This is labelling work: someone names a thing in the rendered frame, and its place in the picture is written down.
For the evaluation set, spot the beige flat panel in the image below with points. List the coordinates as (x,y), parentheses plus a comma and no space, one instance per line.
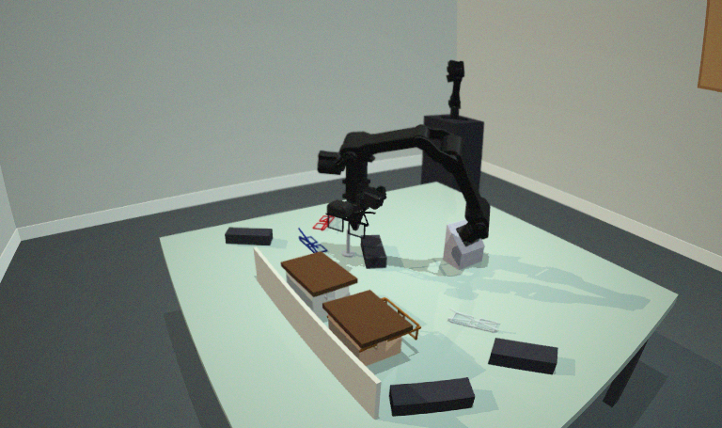
(363,385)

